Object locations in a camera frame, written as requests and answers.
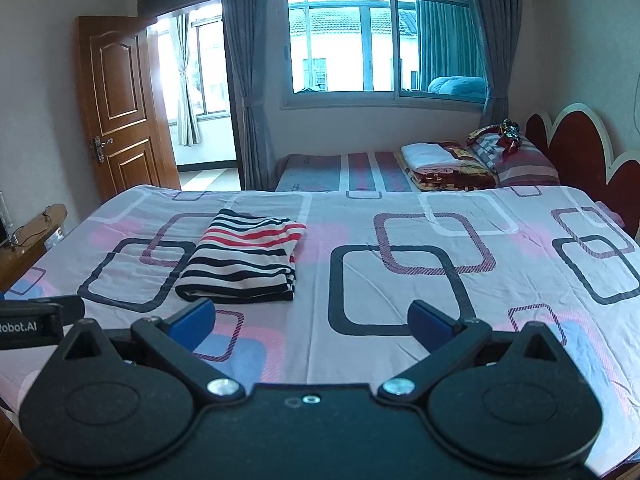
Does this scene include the striped knit sweater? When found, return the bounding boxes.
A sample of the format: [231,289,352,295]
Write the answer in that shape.
[175,209,306,304]

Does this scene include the wooden side table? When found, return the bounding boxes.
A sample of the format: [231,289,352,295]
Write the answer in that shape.
[0,204,67,292]

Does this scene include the red yellow folded blanket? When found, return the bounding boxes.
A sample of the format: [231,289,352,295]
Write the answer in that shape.
[400,142,497,192]

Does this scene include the folded white towel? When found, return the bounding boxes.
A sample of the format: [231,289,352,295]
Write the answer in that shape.
[400,143,459,172]

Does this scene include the plaid red pillow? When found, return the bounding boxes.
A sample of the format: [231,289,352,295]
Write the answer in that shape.
[466,125,560,186]

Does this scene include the white balcony curtain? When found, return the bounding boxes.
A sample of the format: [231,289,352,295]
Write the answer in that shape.
[169,12,201,146]

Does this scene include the colourful toy on pillow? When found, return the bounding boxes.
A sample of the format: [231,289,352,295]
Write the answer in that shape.
[497,119,522,158]

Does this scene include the brown wooden door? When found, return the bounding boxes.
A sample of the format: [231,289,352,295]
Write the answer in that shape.
[75,15,181,202]

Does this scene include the red scalloped headboard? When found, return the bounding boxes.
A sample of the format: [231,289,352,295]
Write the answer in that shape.
[525,103,640,240]

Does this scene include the teal blanket on sill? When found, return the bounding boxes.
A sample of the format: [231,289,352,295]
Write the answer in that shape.
[427,76,487,100]

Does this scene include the grey right curtain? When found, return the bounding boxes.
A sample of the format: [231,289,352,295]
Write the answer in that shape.
[472,0,523,126]

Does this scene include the grey curtain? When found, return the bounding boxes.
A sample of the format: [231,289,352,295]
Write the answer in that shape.
[472,0,523,126]
[222,0,276,191]

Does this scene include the grey left curtain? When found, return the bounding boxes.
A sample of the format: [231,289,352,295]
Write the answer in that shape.
[222,0,276,191]

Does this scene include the window with frame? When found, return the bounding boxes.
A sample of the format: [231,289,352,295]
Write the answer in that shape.
[281,0,486,104]

